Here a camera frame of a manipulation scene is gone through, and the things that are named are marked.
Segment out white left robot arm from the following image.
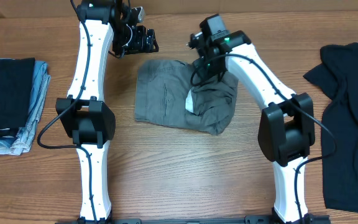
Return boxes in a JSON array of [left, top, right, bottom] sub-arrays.
[[55, 1, 158, 223]]

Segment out folded blue jeans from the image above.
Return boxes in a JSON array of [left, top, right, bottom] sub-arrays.
[[0, 60, 51, 156]]

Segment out brown cardboard backdrop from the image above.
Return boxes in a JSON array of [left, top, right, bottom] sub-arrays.
[[0, 0, 358, 18]]

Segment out grey shorts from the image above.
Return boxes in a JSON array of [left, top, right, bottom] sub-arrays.
[[134, 60, 238, 136]]

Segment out black t-shirt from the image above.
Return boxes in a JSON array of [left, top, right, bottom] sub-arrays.
[[304, 42, 358, 213]]

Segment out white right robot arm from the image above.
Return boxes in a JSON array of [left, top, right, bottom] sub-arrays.
[[188, 14, 315, 223]]

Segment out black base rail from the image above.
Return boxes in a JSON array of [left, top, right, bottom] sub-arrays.
[[58, 214, 331, 224]]

